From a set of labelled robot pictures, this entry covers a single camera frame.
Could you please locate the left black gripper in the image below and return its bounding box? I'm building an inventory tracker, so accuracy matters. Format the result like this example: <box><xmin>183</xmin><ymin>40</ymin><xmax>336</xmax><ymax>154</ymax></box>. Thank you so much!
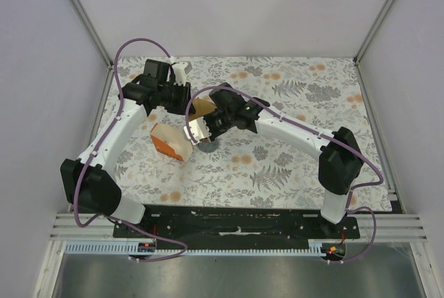
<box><xmin>158</xmin><ymin>80</ymin><xmax>196</xmax><ymax>116</ymax></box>

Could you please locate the brown paper coffee filter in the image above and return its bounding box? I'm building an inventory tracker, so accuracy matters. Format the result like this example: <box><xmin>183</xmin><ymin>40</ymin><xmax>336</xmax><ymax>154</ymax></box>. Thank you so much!
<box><xmin>189</xmin><ymin>98</ymin><xmax>216</xmax><ymax>121</ymax></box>

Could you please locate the orange coffee filter box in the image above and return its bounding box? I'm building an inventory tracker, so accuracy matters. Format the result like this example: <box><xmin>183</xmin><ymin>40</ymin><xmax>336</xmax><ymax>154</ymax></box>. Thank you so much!
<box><xmin>150</xmin><ymin>123</ymin><xmax>193</xmax><ymax>163</ymax></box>

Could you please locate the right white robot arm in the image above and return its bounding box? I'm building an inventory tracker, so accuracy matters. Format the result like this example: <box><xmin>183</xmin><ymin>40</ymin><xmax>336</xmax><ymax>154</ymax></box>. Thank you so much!
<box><xmin>204</xmin><ymin>83</ymin><xmax>364</xmax><ymax>238</ymax></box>

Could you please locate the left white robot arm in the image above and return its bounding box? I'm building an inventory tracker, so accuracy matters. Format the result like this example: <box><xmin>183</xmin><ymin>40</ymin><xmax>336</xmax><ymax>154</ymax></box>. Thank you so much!
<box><xmin>60</xmin><ymin>59</ymin><xmax>194</xmax><ymax>238</ymax></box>

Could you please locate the floral patterned table mat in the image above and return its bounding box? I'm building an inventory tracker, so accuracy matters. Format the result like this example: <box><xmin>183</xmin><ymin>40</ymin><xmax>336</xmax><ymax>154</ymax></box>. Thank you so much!
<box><xmin>90</xmin><ymin>55</ymin><xmax>393</xmax><ymax>212</ymax></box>

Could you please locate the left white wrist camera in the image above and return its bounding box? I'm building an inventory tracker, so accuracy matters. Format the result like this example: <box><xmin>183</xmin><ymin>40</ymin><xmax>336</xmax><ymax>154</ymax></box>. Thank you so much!
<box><xmin>167</xmin><ymin>57</ymin><xmax>192</xmax><ymax>85</ymax></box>

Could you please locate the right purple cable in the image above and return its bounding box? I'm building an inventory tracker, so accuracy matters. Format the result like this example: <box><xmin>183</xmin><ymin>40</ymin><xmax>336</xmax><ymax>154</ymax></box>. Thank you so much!
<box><xmin>184</xmin><ymin>85</ymin><xmax>385</xmax><ymax>266</ymax></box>

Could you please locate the purple cable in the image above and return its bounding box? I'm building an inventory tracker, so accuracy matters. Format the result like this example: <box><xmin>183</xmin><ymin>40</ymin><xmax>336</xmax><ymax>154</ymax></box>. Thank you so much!
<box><xmin>184</xmin><ymin>85</ymin><xmax>385</xmax><ymax>266</ymax></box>
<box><xmin>71</xmin><ymin>37</ymin><xmax>188</xmax><ymax>263</ymax></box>

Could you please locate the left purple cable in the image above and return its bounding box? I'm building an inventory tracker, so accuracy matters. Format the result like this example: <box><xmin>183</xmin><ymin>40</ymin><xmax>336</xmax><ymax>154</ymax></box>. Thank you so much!
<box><xmin>71</xmin><ymin>37</ymin><xmax>188</xmax><ymax>263</ymax></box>

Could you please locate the black mounting base plate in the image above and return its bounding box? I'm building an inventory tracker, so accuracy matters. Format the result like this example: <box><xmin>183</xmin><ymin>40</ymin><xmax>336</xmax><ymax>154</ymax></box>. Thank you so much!
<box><xmin>112</xmin><ymin>204</ymin><xmax>361</xmax><ymax>247</ymax></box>

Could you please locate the white slotted cable duct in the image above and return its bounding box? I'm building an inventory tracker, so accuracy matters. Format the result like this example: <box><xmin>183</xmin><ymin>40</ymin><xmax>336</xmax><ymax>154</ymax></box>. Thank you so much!
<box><xmin>65</xmin><ymin>240</ymin><xmax>326</xmax><ymax>257</ymax></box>

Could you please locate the left aluminium frame post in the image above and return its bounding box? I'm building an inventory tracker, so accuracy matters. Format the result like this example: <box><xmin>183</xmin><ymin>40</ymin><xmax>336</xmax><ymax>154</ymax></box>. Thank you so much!
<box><xmin>48</xmin><ymin>0</ymin><xmax>114</xmax><ymax>70</ymax></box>

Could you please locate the aluminium frame post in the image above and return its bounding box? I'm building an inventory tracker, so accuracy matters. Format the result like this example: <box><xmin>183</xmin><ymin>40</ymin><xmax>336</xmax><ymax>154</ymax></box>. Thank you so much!
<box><xmin>48</xmin><ymin>0</ymin><xmax>114</xmax><ymax>70</ymax></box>
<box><xmin>352</xmin><ymin>0</ymin><xmax>417</xmax><ymax>63</ymax></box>

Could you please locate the right aluminium frame post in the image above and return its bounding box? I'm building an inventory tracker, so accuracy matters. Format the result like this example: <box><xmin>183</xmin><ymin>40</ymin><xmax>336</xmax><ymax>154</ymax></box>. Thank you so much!
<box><xmin>352</xmin><ymin>0</ymin><xmax>417</xmax><ymax>63</ymax></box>

